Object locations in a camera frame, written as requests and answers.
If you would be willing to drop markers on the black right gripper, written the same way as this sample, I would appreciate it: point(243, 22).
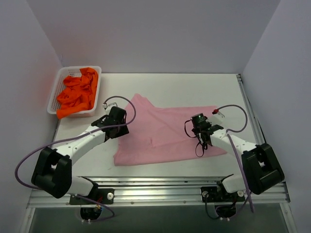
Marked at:
point(202, 135)

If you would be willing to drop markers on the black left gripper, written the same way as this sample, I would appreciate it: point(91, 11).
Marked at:
point(120, 129)

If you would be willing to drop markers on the pink t-shirt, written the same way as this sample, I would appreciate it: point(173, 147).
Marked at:
point(160, 135)

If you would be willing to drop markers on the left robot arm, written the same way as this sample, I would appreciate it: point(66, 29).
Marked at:
point(53, 170)

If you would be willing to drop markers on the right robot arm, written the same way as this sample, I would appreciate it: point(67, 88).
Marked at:
point(260, 169)

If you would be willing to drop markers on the orange t-shirt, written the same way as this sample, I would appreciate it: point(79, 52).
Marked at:
point(79, 93)

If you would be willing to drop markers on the white plastic basket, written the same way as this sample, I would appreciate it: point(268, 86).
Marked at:
point(58, 87)

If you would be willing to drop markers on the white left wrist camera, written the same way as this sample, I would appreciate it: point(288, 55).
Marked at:
point(107, 107)

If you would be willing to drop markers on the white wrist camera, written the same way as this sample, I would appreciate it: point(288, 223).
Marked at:
point(217, 117)
point(107, 107)

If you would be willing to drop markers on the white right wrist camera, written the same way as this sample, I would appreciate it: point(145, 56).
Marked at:
point(217, 117)

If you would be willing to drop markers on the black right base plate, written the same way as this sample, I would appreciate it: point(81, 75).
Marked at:
point(215, 194)

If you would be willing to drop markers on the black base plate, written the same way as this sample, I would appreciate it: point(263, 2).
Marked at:
point(215, 194)
point(102, 195)

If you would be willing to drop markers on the aluminium mounting rail frame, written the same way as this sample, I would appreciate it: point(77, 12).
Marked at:
point(175, 183)

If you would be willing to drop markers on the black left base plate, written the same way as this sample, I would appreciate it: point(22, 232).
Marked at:
point(102, 195)

